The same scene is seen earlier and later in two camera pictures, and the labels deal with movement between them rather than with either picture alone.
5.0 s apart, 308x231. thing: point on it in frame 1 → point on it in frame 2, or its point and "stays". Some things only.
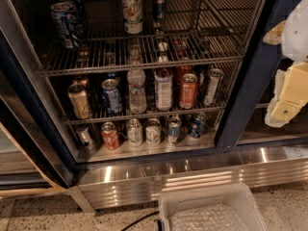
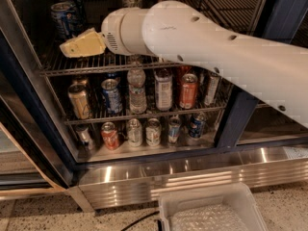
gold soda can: x=79 y=98 stays
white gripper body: x=297 y=36 → x=111 y=30
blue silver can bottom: x=174 y=129 stays
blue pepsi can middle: x=79 y=16 stays
